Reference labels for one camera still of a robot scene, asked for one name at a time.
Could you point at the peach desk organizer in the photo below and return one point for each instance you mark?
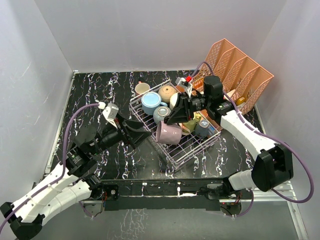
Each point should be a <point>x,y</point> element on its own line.
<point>238,73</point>

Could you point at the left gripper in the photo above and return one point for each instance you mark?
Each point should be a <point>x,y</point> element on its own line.
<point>136,135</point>

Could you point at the yellow-green mug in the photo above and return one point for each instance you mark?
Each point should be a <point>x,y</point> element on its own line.
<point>191,124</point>

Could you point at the white wire dish rack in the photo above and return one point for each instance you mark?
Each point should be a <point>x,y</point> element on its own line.
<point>189,145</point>

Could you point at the light blue mug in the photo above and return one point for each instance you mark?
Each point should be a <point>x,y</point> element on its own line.
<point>150,101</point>

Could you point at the grey mug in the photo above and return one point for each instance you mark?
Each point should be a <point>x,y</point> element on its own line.
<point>160,113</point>

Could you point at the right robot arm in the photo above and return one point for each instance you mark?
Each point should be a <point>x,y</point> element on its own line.
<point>273,161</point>

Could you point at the small grey-blue cup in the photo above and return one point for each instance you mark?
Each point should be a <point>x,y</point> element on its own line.
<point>203,129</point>

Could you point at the purple mug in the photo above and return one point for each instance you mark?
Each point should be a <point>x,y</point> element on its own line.
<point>168,134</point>

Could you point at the pink mug white inside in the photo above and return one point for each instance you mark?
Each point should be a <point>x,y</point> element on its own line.
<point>141,87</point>

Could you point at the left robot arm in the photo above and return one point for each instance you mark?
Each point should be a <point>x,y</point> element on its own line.
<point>70,182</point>

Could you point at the beige round mug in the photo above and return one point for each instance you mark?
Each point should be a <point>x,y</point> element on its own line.
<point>166,92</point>

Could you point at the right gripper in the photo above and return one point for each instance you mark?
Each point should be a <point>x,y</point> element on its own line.
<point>181,112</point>

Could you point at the black front rail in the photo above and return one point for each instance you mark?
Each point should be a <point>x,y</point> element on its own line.
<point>169,194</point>

